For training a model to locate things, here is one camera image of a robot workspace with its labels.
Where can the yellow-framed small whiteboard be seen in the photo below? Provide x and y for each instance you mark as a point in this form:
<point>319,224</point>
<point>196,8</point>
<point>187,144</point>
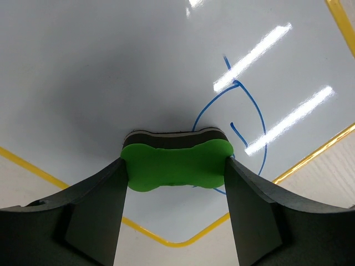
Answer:
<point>277,77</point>

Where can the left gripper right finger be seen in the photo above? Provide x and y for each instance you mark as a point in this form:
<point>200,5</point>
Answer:
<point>274,226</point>

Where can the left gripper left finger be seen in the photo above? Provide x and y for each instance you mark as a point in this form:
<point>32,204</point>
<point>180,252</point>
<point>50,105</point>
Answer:
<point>79,225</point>

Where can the green whiteboard eraser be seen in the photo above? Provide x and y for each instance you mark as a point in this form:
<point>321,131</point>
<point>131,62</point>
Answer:
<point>189,158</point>

